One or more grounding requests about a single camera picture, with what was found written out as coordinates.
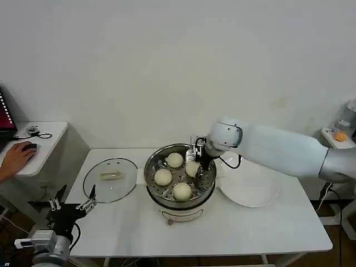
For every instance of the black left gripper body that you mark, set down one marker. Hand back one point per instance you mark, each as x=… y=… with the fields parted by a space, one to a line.
x=65 y=217

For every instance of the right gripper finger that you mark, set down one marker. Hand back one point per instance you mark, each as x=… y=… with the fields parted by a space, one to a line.
x=199 y=172

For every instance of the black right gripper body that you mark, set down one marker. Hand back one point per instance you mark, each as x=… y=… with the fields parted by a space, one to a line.
x=205 y=162

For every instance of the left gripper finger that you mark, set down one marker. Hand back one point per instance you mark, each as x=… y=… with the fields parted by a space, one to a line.
x=57 y=201
x=90 y=203

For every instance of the white steamed bun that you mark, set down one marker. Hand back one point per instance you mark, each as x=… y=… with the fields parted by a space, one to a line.
x=182 y=191
x=175 y=160
x=191 y=168
x=163 y=177

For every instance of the black computer mouse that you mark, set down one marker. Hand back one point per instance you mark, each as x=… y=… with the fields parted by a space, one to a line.
x=31 y=146

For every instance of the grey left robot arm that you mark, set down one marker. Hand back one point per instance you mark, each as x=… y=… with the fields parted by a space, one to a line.
x=47 y=247

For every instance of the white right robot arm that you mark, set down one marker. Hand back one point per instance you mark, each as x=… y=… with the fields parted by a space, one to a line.
x=278 y=150

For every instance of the person's hand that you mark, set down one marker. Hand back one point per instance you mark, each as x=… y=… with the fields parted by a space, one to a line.
x=18 y=158

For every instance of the round glass lid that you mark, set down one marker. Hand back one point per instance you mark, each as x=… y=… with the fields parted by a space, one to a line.
x=109 y=180

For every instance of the steel and white electric steamer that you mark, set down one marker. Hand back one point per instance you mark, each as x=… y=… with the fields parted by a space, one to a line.
x=180 y=214

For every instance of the white round plate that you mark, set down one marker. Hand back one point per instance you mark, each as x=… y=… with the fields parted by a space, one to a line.
x=250 y=189

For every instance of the white desk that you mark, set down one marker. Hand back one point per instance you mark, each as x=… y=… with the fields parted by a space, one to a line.
x=47 y=150

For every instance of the small grey device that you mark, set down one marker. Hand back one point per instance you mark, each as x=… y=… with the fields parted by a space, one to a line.
x=32 y=130

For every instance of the black laptop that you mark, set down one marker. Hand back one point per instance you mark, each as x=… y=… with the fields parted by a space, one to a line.
x=7 y=122

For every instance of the white box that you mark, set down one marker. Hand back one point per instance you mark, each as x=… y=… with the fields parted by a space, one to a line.
x=329 y=137

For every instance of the small orange object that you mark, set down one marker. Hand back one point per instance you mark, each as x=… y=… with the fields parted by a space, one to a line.
x=340 y=136

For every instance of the white side table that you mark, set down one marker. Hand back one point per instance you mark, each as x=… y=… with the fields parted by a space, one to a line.
x=345 y=155

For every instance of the grey jug appliance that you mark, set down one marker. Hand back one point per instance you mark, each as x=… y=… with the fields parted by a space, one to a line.
x=349 y=114

